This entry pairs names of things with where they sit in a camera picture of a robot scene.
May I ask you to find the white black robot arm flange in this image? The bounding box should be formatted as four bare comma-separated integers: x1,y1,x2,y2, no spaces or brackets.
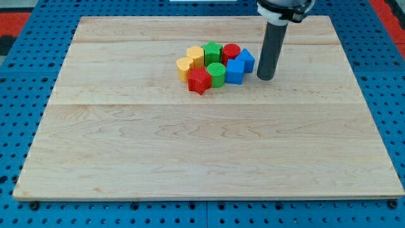
256,0,316,26

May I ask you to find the blue triangle block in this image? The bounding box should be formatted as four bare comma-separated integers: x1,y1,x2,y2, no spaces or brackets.
235,49,255,73

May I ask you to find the red star block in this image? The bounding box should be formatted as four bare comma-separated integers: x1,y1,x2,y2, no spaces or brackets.
188,67,212,95

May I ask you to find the green cylinder block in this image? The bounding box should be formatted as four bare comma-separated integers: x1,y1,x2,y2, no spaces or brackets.
207,63,226,88

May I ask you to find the yellow heart block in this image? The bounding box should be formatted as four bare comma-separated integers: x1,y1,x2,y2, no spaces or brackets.
176,56,194,82

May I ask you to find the blue cube block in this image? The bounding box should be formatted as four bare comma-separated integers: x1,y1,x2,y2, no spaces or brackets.
225,60,244,85

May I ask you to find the yellow hexagon block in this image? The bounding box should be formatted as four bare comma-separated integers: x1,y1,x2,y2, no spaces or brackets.
186,46,204,68

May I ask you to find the green star block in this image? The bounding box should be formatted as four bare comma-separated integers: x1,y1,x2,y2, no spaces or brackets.
202,41,223,67

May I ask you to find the red cylinder block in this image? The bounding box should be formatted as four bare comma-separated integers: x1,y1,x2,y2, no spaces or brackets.
221,43,240,66

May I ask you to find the light wooden board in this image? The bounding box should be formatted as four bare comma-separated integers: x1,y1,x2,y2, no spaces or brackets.
13,16,404,201

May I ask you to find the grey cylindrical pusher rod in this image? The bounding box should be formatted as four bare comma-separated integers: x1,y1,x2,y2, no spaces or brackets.
257,22,288,80

